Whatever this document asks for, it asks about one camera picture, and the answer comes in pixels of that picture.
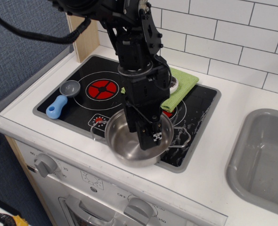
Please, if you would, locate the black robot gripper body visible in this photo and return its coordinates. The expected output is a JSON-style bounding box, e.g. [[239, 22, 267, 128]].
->
[[118, 63, 171, 122]]

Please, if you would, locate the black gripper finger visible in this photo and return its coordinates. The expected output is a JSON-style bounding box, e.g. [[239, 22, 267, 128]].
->
[[136, 117, 163, 150], [124, 104, 138, 132]]

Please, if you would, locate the stainless steel pot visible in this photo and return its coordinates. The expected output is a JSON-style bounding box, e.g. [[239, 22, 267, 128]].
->
[[90, 110, 191, 168]]

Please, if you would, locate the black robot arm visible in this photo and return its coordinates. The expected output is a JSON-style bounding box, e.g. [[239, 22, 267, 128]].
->
[[52, 0, 172, 150]]

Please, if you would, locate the white toy mushroom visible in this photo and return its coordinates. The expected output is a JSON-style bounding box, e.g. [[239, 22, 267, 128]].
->
[[170, 76, 179, 94]]

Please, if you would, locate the green folded cloth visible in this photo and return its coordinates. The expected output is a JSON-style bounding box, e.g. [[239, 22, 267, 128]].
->
[[123, 68, 199, 113]]

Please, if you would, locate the blue grey toy scoop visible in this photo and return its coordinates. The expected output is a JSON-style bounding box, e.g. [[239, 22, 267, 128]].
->
[[46, 80, 81, 119]]

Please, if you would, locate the grey right oven knob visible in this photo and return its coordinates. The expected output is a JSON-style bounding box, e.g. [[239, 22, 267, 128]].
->
[[123, 198, 154, 226]]

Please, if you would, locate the grey oven knob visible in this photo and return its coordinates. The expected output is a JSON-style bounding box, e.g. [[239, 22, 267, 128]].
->
[[123, 198, 154, 226], [34, 153, 57, 178]]

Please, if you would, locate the white toy oven front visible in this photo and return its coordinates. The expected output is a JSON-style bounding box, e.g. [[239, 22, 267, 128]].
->
[[17, 142, 227, 226]]

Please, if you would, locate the grey left oven knob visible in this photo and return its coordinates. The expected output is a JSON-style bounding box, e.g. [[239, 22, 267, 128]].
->
[[34, 153, 57, 178]]

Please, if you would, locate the grey sink basin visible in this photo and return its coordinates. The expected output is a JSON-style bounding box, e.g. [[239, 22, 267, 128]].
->
[[227, 109, 278, 214]]

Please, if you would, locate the black sleeved cable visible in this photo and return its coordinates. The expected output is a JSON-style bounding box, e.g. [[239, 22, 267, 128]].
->
[[0, 4, 92, 45]]

